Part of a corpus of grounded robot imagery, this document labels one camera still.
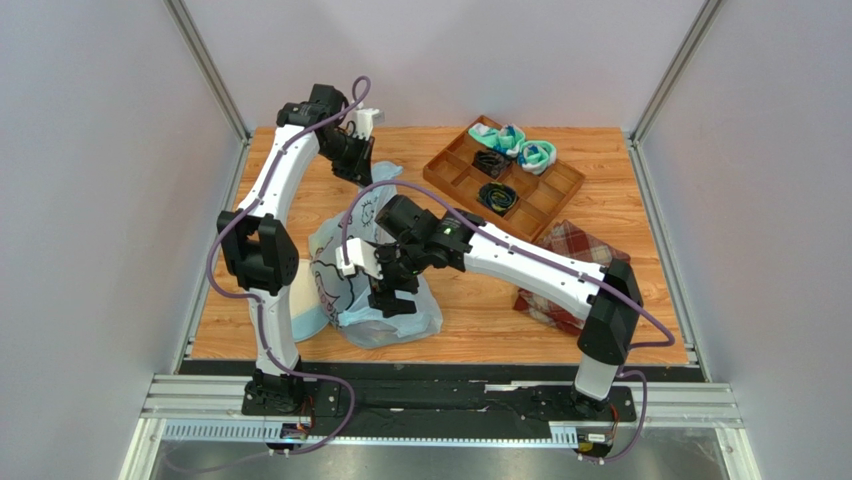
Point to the cream blue ceramic plate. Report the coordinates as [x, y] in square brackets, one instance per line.
[306, 303]

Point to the light blue plastic bag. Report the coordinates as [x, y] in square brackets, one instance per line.
[345, 299]

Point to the teal white sock pair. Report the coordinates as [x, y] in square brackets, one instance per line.
[506, 140]

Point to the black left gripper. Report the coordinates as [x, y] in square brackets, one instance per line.
[359, 171]

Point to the wooden compartment tray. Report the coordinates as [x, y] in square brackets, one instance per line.
[540, 198]

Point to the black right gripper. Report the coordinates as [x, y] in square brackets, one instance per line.
[391, 283]

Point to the black rolled sock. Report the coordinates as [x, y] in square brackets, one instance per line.
[491, 162]

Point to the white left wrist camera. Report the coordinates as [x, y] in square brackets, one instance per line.
[365, 120]

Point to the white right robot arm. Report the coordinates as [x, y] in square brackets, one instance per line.
[605, 298]

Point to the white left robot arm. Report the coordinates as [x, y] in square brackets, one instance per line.
[255, 245]

